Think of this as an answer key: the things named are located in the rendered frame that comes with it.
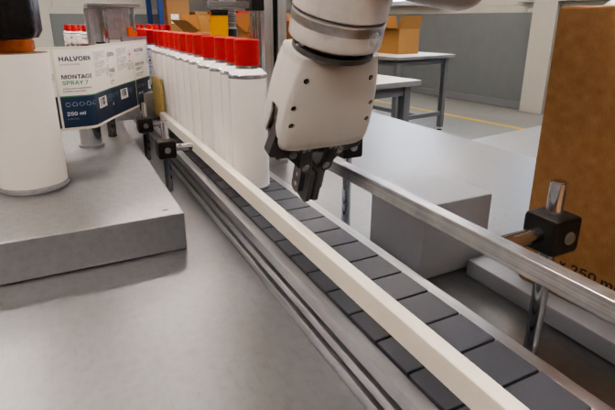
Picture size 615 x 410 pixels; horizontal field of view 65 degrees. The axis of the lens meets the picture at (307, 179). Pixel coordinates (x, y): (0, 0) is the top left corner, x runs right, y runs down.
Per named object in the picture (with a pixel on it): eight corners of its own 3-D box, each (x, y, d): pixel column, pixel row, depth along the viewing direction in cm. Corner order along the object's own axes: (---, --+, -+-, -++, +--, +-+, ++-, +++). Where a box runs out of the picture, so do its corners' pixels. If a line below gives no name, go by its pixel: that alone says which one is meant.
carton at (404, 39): (364, 52, 509) (366, 16, 497) (397, 51, 531) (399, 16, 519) (391, 55, 475) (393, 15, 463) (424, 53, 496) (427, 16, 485)
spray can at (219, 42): (210, 166, 79) (201, 36, 73) (240, 161, 82) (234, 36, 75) (221, 174, 75) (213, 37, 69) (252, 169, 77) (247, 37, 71)
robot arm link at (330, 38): (361, -5, 47) (354, 26, 48) (276, -7, 43) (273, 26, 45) (410, 27, 41) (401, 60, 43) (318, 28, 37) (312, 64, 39)
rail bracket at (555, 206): (463, 375, 40) (486, 187, 35) (524, 350, 43) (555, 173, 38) (493, 402, 37) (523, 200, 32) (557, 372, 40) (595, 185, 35)
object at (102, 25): (96, 113, 123) (80, 5, 115) (148, 108, 129) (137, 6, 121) (101, 122, 112) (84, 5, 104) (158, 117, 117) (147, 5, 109)
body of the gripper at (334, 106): (362, 18, 48) (340, 117, 54) (266, 18, 43) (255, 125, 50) (404, 48, 43) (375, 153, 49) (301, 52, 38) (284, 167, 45)
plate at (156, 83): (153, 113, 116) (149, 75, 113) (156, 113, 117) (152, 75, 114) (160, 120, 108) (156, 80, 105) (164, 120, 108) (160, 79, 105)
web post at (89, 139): (78, 145, 93) (62, 43, 87) (103, 142, 95) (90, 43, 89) (79, 150, 89) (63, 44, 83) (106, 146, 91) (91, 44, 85)
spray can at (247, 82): (229, 184, 70) (221, 38, 64) (262, 179, 73) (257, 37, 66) (240, 195, 66) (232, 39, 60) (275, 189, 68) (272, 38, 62)
